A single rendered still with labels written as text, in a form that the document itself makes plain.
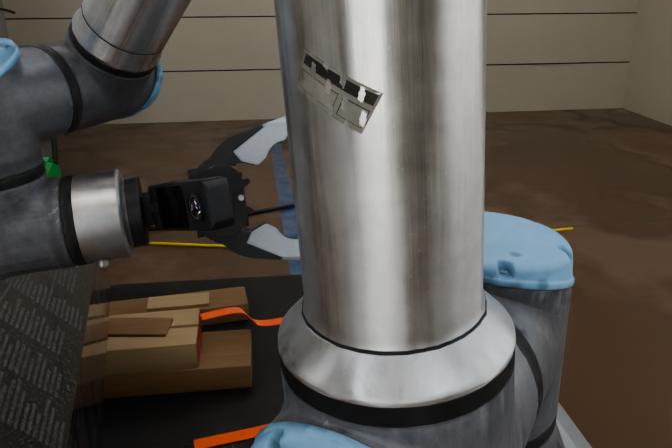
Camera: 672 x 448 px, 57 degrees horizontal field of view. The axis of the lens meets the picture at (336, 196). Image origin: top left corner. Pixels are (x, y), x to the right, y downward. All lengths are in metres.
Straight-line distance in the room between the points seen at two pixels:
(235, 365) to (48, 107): 1.74
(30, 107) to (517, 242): 0.44
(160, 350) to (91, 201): 1.66
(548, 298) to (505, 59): 6.29
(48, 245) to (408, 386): 0.39
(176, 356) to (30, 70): 1.72
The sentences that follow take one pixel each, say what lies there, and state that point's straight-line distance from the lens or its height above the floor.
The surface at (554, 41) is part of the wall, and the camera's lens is 6.97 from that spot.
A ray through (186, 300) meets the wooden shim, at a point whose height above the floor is 0.11.
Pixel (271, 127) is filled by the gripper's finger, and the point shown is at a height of 1.26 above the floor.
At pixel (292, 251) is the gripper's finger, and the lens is 0.65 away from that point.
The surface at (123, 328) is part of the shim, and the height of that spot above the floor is 0.22.
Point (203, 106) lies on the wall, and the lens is 6.32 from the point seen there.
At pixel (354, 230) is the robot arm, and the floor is 1.28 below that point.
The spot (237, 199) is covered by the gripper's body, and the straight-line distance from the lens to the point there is 0.63.
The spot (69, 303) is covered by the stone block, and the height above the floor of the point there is 0.64.
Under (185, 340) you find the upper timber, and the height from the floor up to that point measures 0.21.
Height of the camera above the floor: 1.41
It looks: 20 degrees down
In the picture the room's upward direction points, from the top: straight up
